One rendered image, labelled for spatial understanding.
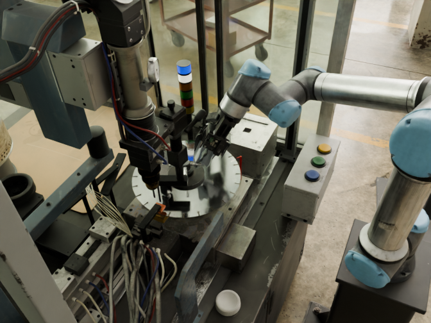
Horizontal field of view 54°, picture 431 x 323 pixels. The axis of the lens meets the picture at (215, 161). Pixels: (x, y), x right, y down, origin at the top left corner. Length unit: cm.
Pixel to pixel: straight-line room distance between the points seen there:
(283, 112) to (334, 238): 140
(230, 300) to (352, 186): 157
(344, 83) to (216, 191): 46
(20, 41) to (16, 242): 55
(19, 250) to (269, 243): 101
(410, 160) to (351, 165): 193
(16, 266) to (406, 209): 77
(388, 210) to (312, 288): 123
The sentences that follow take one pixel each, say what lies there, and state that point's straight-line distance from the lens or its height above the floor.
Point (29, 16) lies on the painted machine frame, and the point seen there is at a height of 152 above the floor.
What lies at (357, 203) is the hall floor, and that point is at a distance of 257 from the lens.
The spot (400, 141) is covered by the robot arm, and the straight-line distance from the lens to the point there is 86.
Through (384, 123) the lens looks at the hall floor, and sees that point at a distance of 319.
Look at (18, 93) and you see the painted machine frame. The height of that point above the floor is 127.
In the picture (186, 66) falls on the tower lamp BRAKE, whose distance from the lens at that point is 139.
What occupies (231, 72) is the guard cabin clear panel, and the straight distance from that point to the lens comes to 158.
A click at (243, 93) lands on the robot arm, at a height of 124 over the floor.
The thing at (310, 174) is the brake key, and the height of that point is 91.
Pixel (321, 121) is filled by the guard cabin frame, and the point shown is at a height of 94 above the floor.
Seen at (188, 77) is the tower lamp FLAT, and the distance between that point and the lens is 141.
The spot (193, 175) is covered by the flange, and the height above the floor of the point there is 96.
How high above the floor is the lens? 186
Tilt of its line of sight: 43 degrees down
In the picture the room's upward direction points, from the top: 2 degrees counter-clockwise
